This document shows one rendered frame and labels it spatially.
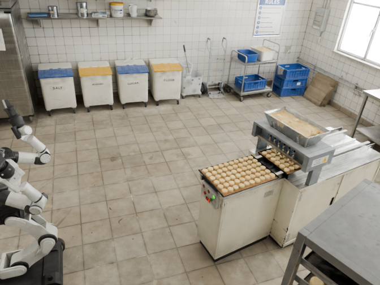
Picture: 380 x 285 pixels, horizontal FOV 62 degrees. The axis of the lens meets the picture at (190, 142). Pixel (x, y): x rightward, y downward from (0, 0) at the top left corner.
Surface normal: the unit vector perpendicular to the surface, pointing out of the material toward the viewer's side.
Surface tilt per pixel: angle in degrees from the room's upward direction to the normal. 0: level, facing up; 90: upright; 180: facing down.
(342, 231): 0
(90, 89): 92
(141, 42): 90
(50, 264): 0
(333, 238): 0
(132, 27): 90
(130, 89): 90
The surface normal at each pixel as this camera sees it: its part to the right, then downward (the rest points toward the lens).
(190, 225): 0.05, -0.86
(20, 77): 0.32, 0.50
